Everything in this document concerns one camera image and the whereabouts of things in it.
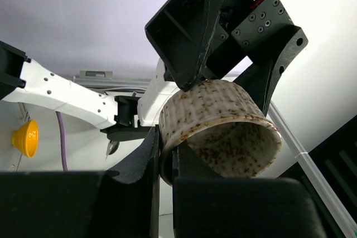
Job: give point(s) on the speckled ceramic ramekin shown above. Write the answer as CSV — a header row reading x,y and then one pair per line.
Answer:
x,y
223,126

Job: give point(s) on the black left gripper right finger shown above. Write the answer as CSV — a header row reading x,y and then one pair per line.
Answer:
x,y
208,205

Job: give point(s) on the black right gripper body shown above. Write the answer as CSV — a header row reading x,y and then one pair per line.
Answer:
x,y
257,29

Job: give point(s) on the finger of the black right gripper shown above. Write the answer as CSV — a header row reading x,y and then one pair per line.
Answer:
x,y
269,61
186,36

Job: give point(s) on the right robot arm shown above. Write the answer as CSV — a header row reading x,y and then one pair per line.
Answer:
x,y
121,118

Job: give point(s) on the yellow cone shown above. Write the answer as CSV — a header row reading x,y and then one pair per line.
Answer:
x,y
25,139

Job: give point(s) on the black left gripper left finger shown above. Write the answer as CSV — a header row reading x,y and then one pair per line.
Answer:
x,y
122,201

